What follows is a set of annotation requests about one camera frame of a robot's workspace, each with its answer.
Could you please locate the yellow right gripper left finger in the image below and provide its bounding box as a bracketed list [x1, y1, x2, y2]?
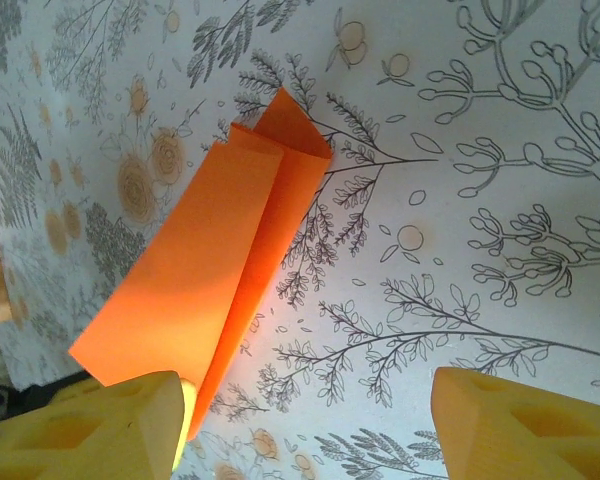
[0, 369, 200, 480]

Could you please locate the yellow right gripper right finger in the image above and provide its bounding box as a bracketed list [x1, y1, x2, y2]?
[431, 366, 600, 480]

